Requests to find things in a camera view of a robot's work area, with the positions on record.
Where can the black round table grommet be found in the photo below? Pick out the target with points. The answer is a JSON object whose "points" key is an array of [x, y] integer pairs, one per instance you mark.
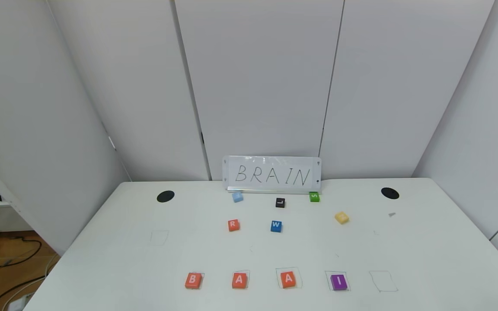
{"points": [[390, 193], [165, 196]]}

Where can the yellow letter block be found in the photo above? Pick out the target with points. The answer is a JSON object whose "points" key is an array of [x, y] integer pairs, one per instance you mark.
{"points": [[342, 217]]}

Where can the purple I letter block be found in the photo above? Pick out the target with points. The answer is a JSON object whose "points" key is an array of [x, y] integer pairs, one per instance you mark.
{"points": [[339, 282]]}

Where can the white BRAIN sign board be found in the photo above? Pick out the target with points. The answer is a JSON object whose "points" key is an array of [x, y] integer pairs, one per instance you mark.
{"points": [[271, 175]]}

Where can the orange B letter block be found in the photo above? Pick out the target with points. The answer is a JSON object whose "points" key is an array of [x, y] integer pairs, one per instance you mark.
{"points": [[193, 280]]}

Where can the white power strip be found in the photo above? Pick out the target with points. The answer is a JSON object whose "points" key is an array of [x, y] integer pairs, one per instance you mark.
{"points": [[17, 304]]}

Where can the black L letter block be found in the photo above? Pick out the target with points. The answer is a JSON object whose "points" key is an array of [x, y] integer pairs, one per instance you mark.
{"points": [[280, 203]]}

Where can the orange A letter block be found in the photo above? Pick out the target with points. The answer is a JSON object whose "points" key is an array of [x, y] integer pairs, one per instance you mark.
{"points": [[288, 279], [239, 280]]}

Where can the green S letter block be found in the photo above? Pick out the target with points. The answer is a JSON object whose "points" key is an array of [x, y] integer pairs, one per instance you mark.
{"points": [[314, 196]]}

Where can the light blue letter block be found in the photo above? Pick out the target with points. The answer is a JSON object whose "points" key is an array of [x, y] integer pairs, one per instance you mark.
{"points": [[237, 197]]}

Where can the orange R letter block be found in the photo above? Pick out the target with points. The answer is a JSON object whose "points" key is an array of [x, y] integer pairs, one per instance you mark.
{"points": [[233, 225]]}

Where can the blue W letter block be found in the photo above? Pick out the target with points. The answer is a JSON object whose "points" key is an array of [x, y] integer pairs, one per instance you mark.
{"points": [[276, 226]]}

